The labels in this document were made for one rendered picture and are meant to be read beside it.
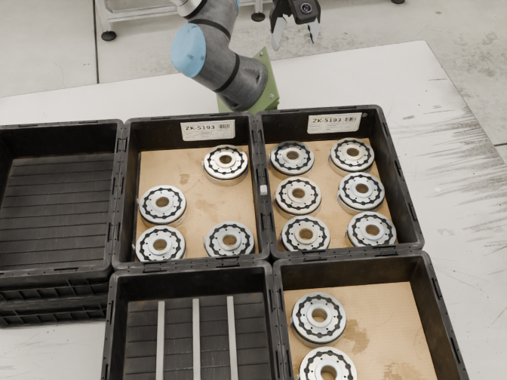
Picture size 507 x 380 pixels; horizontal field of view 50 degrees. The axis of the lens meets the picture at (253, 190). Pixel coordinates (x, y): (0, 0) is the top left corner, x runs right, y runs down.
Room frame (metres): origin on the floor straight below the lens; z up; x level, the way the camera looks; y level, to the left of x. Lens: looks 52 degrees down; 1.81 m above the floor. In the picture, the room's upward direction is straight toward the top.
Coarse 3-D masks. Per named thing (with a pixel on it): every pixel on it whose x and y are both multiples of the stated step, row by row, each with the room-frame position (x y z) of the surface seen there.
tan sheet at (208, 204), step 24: (144, 168) 0.83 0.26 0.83; (168, 168) 0.83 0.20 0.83; (192, 168) 0.83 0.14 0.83; (144, 192) 0.75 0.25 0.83; (192, 192) 0.75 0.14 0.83; (216, 192) 0.75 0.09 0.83; (240, 192) 0.75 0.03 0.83; (192, 216) 0.69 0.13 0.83; (216, 216) 0.69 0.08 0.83; (240, 216) 0.69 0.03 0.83; (192, 240) 0.62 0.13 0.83
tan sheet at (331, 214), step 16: (272, 144) 0.90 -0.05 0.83; (320, 144) 0.90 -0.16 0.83; (368, 144) 0.90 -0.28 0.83; (320, 160) 0.85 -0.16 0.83; (272, 176) 0.80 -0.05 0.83; (320, 176) 0.80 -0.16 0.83; (336, 176) 0.80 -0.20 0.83; (272, 192) 0.75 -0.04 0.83; (336, 192) 0.75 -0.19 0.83; (320, 208) 0.71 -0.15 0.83; (336, 208) 0.71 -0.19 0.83; (384, 208) 0.71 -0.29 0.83; (336, 224) 0.67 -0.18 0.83; (336, 240) 0.62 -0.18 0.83
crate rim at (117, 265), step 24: (144, 120) 0.89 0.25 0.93; (168, 120) 0.89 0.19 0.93; (192, 120) 0.89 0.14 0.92; (120, 168) 0.74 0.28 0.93; (120, 192) 0.68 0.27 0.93; (120, 216) 0.62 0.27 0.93; (264, 216) 0.62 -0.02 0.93; (120, 240) 0.56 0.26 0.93; (264, 240) 0.56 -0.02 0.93; (120, 264) 0.51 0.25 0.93; (144, 264) 0.51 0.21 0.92; (168, 264) 0.51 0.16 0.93; (192, 264) 0.51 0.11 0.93
